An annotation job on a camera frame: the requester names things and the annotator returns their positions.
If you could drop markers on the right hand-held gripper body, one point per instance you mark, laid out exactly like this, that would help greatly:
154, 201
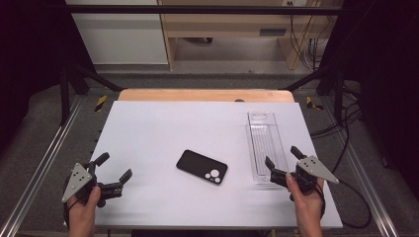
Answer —
313, 168

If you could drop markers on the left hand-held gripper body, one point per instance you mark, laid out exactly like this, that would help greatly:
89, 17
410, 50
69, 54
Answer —
77, 179

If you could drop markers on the wooden table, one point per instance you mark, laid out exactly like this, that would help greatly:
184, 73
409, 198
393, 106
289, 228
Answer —
197, 95

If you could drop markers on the dark curtain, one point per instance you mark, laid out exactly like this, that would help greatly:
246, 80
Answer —
29, 49
385, 65

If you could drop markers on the silver metal floor rail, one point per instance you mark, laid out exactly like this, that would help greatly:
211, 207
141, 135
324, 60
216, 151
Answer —
39, 164
365, 184

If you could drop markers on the white cabinet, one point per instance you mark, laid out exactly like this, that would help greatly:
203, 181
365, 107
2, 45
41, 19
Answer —
122, 39

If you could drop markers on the person's left hand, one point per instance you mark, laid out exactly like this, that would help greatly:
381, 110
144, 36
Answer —
82, 214

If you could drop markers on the light wooden desk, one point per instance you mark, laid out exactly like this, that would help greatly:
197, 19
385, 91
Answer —
224, 24

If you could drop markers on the clear plastic packaging box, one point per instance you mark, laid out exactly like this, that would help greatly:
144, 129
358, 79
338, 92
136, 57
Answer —
263, 141

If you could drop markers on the grey desk label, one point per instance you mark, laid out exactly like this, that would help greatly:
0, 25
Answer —
272, 32

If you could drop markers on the yellow black floor tape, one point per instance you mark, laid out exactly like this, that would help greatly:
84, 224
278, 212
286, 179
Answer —
309, 102
100, 103

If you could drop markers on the person's right hand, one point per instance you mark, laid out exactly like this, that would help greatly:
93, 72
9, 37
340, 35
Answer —
308, 207

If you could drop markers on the black horizontal frame bar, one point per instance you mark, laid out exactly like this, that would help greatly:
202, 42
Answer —
197, 10

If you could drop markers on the black metal stand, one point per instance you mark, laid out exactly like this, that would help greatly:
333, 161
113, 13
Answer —
338, 95
64, 95

